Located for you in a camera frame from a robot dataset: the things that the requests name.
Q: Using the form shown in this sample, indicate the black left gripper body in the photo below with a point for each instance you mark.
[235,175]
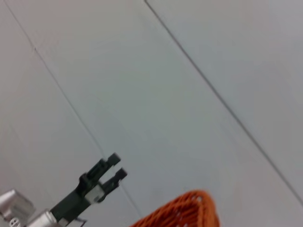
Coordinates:
[71,202]

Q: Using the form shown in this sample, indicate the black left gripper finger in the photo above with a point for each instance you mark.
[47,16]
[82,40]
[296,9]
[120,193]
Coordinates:
[101,168]
[116,179]

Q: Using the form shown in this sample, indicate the orange wicker basket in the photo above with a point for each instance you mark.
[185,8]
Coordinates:
[187,210]

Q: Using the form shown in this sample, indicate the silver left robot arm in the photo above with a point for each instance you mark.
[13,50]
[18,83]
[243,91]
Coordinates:
[42,218]

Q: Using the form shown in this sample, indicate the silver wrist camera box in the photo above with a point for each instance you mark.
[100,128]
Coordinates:
[15,202]

